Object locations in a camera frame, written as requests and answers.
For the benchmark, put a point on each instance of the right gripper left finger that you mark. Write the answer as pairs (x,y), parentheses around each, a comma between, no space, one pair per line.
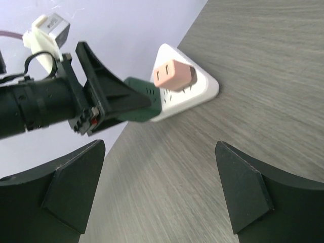
(52,202)

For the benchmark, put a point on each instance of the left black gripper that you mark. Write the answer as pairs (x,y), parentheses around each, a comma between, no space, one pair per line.
(35,104)

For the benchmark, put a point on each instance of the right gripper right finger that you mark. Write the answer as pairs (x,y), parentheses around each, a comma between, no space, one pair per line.
(267,204)

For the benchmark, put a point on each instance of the dark green square plug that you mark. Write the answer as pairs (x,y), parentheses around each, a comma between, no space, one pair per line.
(146,104)

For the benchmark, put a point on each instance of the pink small plug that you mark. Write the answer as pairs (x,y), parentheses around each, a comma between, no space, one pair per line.
(173,75)

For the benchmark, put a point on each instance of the white triangular power socket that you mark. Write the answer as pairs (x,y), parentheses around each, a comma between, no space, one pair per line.
(202,87)

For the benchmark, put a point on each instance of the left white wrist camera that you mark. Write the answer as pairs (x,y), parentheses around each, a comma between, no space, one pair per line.
(47,33)

